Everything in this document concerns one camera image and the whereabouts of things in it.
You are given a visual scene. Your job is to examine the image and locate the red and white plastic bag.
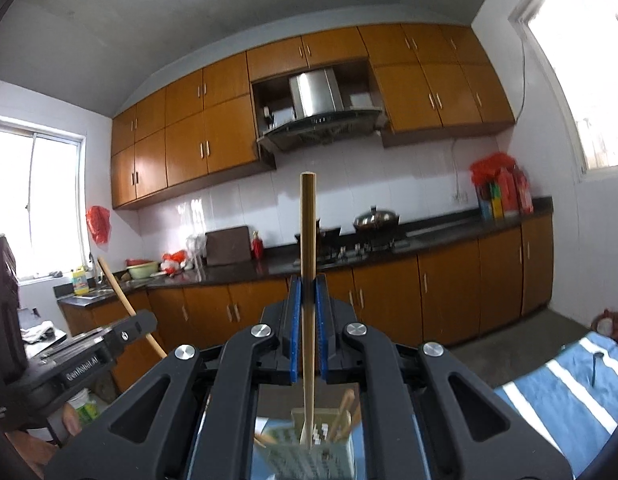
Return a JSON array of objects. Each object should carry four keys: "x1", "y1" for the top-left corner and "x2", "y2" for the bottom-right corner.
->
[{"x1": 161, "y1": 250, "x2": 188, "y2": 277}]

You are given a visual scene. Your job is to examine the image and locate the gas stove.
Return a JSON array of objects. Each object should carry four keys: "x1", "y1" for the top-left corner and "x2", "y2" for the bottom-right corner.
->
[{"x1": 293, "y1": 239, "x2": 410, "y2": 267}]

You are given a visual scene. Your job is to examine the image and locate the black wok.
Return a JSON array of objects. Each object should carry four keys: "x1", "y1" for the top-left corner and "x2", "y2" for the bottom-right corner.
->
[{"x1": 295, "y1": 227, "x2": 342, "y2": 247}]

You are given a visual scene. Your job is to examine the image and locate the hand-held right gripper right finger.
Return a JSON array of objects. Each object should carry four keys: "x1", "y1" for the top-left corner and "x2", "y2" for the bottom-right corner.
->
[{"x1": 315, "y1": 272, "x2": 574, "y2": 480}]

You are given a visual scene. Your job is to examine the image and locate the brown and white object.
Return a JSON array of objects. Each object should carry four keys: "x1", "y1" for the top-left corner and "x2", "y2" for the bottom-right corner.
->
[{"x1": 591, "y1": 308, "x2": 618, "y2": 349}]

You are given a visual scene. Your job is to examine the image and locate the green bowl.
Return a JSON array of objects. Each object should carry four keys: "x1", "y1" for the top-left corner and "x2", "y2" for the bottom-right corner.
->
[{"x1": 127, "y1": 259, "x2": 159, "y2": 281}]

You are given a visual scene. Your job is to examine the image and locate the colourful boxes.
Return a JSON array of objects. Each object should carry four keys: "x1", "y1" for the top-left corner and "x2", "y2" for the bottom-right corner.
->
[{"x1": 478, "y1": 184, "x2": 506, "y2": 221}]

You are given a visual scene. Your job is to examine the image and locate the person's left hand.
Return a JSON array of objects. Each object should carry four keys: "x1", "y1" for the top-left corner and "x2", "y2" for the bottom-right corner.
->
[{"x1": 61, "y1": 402, "x2": 84, "y2": 437}]

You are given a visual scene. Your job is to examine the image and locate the wooden base cabinets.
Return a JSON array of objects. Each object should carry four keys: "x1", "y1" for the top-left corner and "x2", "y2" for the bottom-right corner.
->
[{"x1": 59, "y1": 212, "x2": 556, "y2": 397}]

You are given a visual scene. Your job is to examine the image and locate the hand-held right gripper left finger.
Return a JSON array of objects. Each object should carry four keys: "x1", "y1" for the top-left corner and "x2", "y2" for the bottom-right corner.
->
[{"x1": 44, "y1": 275, "x2": 304, "y2": 480}]

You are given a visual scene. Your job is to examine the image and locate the sliding window with frame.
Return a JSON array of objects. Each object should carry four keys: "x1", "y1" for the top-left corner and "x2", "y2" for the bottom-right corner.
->
[{"x1": 0, "y1": 115, "x2": 88, "y2": 282}]

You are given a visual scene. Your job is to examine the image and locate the green perforated chopstick holder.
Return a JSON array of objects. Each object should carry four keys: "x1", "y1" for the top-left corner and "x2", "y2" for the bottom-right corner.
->
[{"x1": 256, "y1": 407, "x2": 358, "y2": 480}]

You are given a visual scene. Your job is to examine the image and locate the red plastic bag on wall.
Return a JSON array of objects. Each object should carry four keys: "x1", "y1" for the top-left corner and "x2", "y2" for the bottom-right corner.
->
[{"x1": 86, "y1": 204, "x2": 112, "y2": 247}]

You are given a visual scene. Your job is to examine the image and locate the white cloth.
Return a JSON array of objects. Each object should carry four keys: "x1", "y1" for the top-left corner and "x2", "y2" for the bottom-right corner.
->
[{"x1": 21, "y1": 320, "x2": 58, "y2": 345}]

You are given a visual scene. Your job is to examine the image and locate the blue white striped tablecloth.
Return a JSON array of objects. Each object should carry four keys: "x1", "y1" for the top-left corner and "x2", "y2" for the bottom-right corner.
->
[{"x1": 493, "y1": 332, "x2": 618, "y2": 462}]

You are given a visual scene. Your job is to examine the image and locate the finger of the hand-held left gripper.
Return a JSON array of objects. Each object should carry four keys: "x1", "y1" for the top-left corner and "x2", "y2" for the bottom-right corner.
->
[{"x1": 105, "y1": 309, "x2": 158, "y2": 358}]

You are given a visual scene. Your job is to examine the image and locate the black countertop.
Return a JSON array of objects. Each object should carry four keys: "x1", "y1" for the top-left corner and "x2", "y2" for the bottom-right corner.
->
[{"x1": 54, "y1": 196, "x2": 554, "y2": 307}]

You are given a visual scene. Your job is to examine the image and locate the steel range hood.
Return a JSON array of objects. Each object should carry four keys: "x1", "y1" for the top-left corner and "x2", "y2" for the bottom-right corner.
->
[{"x1": 256, "y1": 67, "x2": 390, "y2": 154}]

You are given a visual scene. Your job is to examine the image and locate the bright window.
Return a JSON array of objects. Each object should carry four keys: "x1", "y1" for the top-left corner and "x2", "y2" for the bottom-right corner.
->
[{"x1": 508, "y1": 0, "x2": 618, "y2": 177}]

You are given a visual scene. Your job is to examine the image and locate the wok with metal lid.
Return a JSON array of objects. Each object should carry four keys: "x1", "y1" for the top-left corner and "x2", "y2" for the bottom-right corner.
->
[{"x1": 352, "y1": 205, "x2": 402, "y2": 234}]

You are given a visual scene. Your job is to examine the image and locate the wooden wall cabinets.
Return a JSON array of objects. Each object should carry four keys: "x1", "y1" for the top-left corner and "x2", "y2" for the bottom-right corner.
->
[{"x1": 110, "y1": 22, "x2": 518, "y2": 211}]

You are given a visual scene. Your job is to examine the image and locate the red plastic bag on packets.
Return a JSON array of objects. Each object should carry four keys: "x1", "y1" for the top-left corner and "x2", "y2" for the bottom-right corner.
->
[{"x1": 470, "y1": 152, "x2": 516, "y2": 187}]

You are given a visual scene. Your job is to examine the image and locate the dark brown cutting board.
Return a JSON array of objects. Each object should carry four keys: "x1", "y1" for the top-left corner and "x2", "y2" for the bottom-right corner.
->
[{"x1": 206, "y1": 225, "x2": 252, "y2": 267}]

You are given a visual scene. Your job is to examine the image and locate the clear plastic bag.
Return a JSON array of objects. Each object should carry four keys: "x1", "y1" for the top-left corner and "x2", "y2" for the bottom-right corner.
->
[{"x1": 186, "y1": 233, "x2": 208, "y2": 271}]

